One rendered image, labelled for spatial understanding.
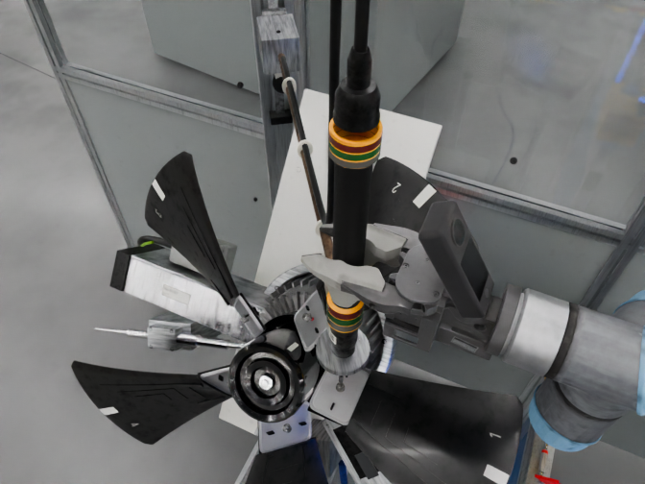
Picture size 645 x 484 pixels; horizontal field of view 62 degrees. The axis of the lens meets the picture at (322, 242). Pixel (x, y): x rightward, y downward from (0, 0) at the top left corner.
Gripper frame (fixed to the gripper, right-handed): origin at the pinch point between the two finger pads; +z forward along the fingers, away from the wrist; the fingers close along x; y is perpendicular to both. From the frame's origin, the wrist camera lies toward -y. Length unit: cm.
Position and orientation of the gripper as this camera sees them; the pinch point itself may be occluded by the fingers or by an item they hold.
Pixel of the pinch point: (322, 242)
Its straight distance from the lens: 56.4
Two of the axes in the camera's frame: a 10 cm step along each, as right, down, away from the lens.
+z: -9.1, -3.2, 2.7
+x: 4.2, -6.9, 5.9
